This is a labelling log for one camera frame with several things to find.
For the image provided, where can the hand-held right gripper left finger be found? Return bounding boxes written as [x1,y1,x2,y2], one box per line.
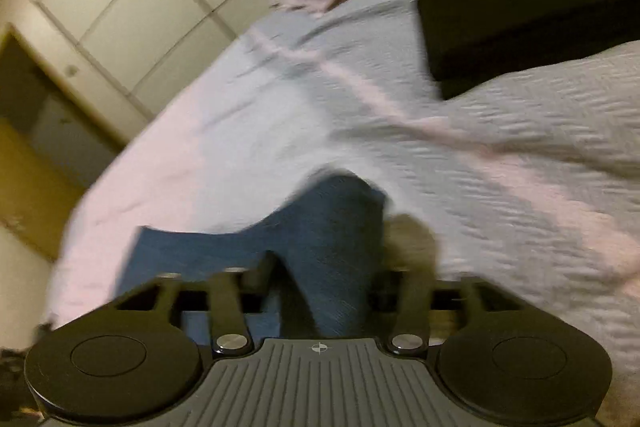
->
[111,251,281,355]

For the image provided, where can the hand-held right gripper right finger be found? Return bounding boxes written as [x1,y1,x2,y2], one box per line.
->
[369,264,528,355]

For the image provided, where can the blue jeans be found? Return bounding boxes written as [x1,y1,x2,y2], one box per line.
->
[117,174,390,339]

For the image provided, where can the white bed cover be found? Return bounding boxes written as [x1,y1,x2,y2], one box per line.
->
[47,0,640,413]

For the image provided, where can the wooden door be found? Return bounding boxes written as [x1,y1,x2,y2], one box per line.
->
[0,27,128,260]

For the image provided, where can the black folded cloth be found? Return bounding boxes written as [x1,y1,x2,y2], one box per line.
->
[416,0,640,102]

